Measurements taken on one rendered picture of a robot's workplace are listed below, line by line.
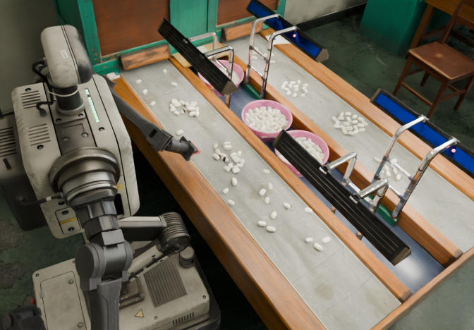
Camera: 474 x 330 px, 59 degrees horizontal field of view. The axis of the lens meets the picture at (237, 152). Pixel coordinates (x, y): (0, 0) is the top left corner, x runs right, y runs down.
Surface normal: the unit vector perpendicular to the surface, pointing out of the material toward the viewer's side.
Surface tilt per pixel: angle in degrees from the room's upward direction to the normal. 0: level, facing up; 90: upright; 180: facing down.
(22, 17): 90
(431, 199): 0
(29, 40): 90
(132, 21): 90
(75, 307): 0
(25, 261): 0
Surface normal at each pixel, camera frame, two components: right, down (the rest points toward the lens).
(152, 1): 0.56, 0.62
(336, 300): 0.07, -0.70
